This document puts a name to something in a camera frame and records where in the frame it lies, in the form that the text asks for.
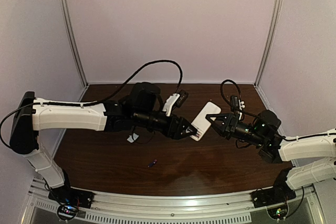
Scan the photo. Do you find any white remote control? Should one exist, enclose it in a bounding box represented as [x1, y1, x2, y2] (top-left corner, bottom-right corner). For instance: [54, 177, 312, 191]
[191, 101, 221, 141]

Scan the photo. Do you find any white battery cover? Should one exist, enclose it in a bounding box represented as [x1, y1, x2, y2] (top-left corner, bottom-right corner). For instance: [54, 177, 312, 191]
[127, 133, 139, 143]

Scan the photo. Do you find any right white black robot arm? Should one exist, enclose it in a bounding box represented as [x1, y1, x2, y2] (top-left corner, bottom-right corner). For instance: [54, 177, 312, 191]
[206, 110, 335, 190]

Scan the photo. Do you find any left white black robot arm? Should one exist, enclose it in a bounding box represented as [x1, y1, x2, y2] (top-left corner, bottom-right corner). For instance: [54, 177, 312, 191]
[9, 82, 197, 194]

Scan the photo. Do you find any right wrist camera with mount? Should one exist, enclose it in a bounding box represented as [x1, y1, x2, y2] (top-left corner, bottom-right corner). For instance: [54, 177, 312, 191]
[230, 95, 245, 121]

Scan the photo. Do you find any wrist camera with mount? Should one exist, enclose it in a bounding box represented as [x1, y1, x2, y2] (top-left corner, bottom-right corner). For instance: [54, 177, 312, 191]
[162, 90, 189, 116]
[230, 95, 245, 121]

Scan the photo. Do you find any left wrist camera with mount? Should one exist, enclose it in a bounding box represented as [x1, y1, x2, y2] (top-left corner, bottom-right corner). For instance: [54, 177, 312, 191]
[162, 90, 189, 116]

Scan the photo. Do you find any right black sleeved cable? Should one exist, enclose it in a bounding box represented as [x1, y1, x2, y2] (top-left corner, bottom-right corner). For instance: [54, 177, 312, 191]
[220, 79, 336, 141]

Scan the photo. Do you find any black sleeved cable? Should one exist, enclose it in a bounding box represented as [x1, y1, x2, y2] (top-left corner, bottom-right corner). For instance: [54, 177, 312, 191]
[220, 79, 336, 141]
[0, 60, 183, 151]

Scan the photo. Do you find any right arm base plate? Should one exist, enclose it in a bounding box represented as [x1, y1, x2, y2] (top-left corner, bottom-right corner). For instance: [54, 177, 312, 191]
[250, 187, 296, 208]

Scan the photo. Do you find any left black sleeved cable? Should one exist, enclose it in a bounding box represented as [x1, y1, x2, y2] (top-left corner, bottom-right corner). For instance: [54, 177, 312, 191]
[0, 60, 183, 151]

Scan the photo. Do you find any front aluminium rail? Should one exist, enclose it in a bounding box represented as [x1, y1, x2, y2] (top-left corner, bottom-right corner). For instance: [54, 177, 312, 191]
[20, 179, 326, 224]

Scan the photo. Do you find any right aluminium frame post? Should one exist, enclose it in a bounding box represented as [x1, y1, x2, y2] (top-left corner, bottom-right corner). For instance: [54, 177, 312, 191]
[254, 0, 283, 89]

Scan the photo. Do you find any aluminium frame post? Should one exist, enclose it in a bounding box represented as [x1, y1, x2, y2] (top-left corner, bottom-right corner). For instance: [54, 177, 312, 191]
[254, 0, 283, 89]
[60, 0, 89, 88]

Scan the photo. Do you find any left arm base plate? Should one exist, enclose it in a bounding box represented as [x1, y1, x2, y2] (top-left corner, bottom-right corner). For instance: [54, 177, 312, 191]
[48, 186, 95, 209]

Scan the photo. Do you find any left aluminium frame post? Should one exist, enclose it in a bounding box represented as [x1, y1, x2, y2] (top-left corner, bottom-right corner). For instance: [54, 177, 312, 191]
[60, 0, 89, 88]

